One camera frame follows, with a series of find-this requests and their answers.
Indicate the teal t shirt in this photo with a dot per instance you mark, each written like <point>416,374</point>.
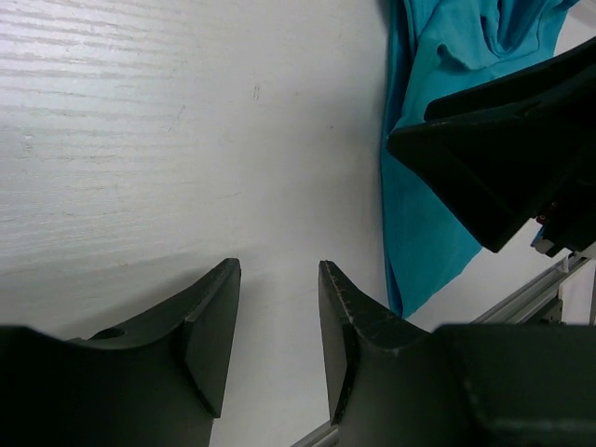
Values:
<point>434,49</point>

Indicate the aluminium table edge rail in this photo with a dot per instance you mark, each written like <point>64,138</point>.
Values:
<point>512,307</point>

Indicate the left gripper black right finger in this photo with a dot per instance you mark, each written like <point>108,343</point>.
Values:
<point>419,372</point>

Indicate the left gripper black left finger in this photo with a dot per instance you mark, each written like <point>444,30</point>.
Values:
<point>157,379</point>

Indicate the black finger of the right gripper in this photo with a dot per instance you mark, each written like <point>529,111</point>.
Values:
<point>519,148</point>

